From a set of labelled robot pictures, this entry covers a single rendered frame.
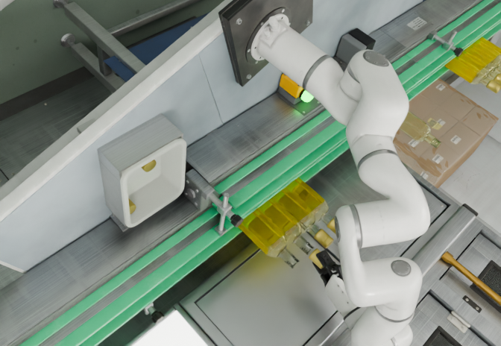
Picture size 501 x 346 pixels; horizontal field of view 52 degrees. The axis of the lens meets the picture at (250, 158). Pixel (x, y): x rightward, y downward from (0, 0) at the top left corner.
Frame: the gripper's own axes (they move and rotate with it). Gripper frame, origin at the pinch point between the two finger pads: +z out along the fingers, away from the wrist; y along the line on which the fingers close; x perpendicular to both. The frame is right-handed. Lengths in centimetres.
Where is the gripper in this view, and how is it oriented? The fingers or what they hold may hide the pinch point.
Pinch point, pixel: (322, 262)
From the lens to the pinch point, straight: 140.3
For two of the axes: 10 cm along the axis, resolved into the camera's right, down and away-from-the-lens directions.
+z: -4.8, -7.2, 4.9
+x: -8.7, 3.2, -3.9
